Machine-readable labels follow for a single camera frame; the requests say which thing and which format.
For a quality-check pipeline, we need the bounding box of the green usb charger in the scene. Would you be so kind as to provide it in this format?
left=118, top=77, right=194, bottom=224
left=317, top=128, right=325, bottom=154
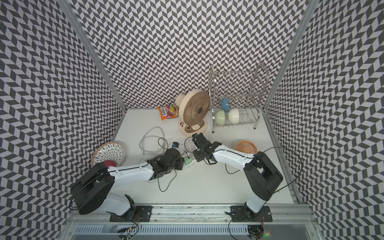
left=184, top=157, right=193, bottom=166

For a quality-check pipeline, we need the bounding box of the white fan power cable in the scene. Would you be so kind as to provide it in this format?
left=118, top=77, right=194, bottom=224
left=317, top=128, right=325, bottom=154
left=161, top=121, right=193, bottom=157

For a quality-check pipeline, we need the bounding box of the white power strip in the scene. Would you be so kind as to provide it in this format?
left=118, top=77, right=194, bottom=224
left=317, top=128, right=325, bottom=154
left=175, top=157, right=197, bottom=171

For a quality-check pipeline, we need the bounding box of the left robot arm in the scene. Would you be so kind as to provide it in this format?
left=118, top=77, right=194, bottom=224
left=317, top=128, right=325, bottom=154
left=69, top=148, right=184, bottom=216

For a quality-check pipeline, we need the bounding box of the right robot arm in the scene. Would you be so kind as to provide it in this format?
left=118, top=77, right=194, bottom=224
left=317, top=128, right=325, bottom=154
left=192, top=133, right=284, bottom=220

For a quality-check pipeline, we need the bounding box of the small white fan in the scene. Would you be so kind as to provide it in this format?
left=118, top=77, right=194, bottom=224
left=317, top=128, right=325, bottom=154
left=138, top=155, right=155, bottom=164

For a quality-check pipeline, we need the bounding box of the beige desk fan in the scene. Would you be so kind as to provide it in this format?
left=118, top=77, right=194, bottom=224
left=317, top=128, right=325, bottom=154
left=175, top=89, right=211, bottom=137

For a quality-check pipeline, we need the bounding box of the green bowl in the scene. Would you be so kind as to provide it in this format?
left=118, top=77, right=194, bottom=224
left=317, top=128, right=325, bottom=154
left=215, top=110, right=226, bottom=126

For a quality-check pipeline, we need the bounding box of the white bowl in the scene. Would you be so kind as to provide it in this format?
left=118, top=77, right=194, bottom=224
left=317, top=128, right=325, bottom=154
left=228, top=108, right=240, bottom=125

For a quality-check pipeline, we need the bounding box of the candy snack bag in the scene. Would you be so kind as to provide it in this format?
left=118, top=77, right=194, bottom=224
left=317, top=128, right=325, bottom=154
left=158, top=104, right=179, bottom=121

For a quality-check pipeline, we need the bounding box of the blue bowl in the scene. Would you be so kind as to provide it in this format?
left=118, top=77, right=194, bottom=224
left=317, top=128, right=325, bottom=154
left=221, top=98, right=230, bottom=113

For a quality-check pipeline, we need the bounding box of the patterned woven plate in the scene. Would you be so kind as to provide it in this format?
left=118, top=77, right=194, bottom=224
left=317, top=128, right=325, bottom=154
left=91, top=141, right=126, bottom=167

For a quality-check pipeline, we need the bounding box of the metal dish rack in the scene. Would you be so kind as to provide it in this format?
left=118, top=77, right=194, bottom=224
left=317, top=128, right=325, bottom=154
left=209, top=63, right=271, bottom=133

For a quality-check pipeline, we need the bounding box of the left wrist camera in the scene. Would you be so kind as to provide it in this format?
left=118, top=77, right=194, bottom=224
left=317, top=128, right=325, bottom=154
left=172, top=142, right=180, bottom=149

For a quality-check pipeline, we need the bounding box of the black cable of orange fan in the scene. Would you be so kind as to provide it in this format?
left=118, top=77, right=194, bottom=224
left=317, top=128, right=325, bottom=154
left=183, top=136, right=241, bottom=175

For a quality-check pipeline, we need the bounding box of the black cable of white fan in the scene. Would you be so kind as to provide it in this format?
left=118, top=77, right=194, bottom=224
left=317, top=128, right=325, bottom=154
left=157, top=137, right=191, bottom=193

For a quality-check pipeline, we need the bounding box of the white power strip cable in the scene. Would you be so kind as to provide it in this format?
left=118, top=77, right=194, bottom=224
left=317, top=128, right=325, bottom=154
left=138, top=125, right=169, bottom=157

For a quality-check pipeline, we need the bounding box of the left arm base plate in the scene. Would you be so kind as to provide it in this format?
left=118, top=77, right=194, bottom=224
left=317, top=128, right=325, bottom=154
left=110, top=205, right=153, bottom=223

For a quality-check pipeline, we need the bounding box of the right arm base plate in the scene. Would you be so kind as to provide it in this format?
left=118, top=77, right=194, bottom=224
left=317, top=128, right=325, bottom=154
left=227, top=205, right=273, bottom=223

